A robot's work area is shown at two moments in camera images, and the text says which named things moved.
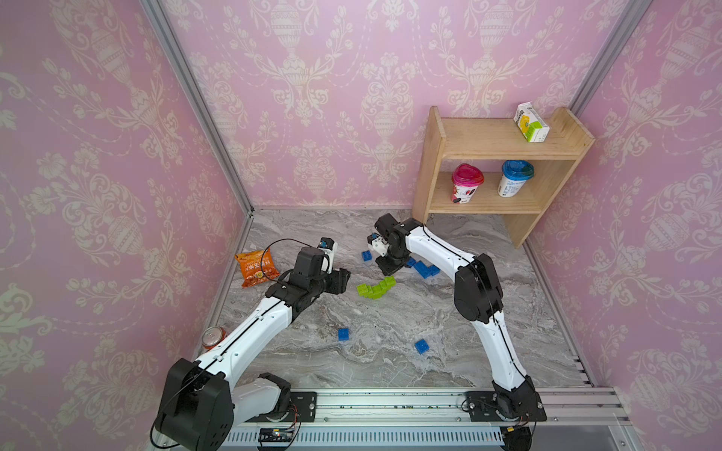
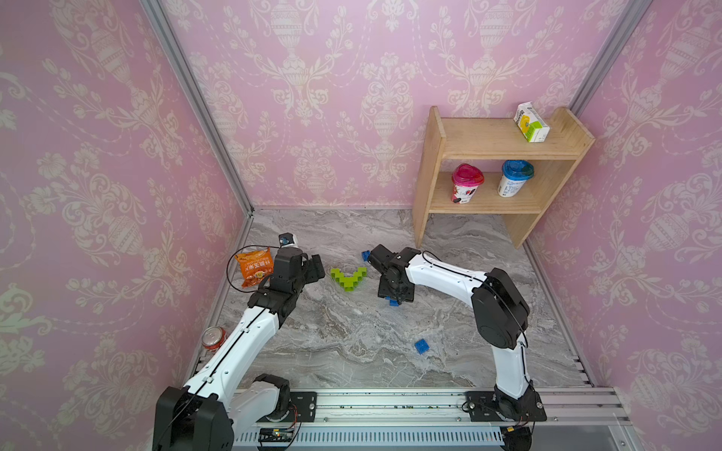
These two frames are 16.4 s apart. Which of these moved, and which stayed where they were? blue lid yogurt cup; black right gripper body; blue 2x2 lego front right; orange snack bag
Moved: black right gripper body
Stayed: orange snack bag; blue lid yogurt cup; blue 2x2 lego front right
